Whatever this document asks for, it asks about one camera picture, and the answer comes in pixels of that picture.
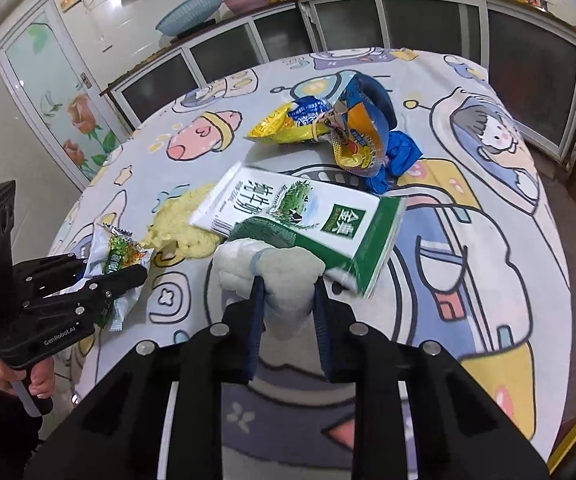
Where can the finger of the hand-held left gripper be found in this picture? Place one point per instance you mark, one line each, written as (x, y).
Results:
(48, 266)
(118, 280)

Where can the flower printed glass door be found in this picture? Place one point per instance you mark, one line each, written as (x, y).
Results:
(43, 85)

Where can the blue plastic basket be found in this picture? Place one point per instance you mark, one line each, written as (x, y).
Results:
(188, 10)

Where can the blue orange snack bag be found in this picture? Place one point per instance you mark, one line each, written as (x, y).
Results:
(362, 130)

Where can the orange switch panel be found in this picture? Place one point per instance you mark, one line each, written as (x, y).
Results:
(70, 0)

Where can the kitchen cabinet with glass doors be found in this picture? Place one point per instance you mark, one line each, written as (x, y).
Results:
(532, 85)

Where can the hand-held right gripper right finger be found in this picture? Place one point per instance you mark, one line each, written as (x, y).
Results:
(325, 330)

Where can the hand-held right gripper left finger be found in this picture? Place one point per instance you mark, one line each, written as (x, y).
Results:
(255, 330)

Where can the person's left hand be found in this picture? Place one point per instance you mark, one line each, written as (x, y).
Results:
(43, 382)

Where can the green milk carton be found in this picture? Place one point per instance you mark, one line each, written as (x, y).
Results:
(308, 215)

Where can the yellow cloth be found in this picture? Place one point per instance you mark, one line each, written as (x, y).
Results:
(183, 225)

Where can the yellow snack bag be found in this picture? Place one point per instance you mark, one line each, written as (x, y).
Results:
(278, 125)

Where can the green white snack wrapper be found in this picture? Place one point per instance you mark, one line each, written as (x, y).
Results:
(118, 255)

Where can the white tissue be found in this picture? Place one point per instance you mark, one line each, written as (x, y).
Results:
(288, 280)

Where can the round table with cartoon cloth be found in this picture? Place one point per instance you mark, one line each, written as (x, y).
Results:
(467, 285)

